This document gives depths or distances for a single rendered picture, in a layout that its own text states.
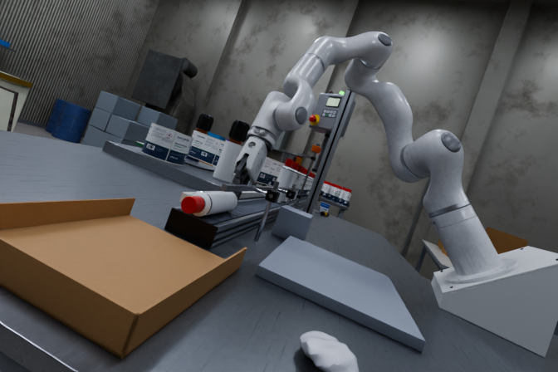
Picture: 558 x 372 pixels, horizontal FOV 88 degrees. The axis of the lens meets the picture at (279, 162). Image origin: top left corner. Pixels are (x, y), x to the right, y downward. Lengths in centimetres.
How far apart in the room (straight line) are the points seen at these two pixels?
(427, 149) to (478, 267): 34
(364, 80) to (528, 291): 76
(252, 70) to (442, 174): 645
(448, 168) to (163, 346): 83
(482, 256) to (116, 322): 88
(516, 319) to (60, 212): 99
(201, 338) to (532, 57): 639
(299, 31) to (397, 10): 202
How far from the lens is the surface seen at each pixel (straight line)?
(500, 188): 582
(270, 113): 81
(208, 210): 61
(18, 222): 53
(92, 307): 33
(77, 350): 33
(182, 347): 35
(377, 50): 106
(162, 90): 670
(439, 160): 94
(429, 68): 622
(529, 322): 99
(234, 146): 136
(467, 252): 99
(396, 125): 103
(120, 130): 448
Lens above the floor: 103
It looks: 1 degrees up
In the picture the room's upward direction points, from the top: 20 degrees clockwise
